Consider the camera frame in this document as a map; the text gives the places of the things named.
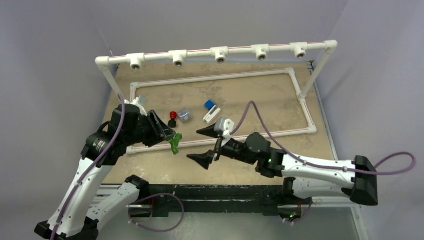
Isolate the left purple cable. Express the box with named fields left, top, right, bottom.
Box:
left=49, top=92, right=185, bottom=240

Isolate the green water faucet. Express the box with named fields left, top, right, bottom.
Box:
left=166, top=133, right=183, bottom=155

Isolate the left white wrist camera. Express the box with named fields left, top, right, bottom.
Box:
left=130, top=95, right=148, bottom=116

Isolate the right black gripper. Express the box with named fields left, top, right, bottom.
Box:
left=187, top=123, right=257, bottom=171

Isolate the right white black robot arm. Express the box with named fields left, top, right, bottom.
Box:
left=187, top=126, right=379, bottom=206

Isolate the white faucet with blue handle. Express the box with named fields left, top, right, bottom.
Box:
left=203, top=100, right=222, bottom=124

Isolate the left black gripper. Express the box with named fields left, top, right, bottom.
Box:
left=125, top=109, right=176, bottom=147

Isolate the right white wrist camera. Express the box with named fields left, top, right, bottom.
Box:
left=213, top=117, right=235, bottom=139

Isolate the white pvc pipe frame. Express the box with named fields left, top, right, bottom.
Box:
left=95, top=40, right=338, bottom=137

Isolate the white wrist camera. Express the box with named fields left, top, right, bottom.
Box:
left=130, top=95, right=148, bottom=116
left=213, top=117, right=235, bottom=139

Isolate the black faucet with red handle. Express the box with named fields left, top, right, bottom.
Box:
left=167, top=111, right=178, bottom=129

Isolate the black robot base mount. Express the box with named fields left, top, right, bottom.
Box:
left=125, top=175, right=312, bottom=219

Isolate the aluminium table frame rail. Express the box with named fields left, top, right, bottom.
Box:
left=90, top=184, right=357, bottom=208

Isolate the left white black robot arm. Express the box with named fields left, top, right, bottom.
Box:
left=34, top=104, right=182, bottom=240

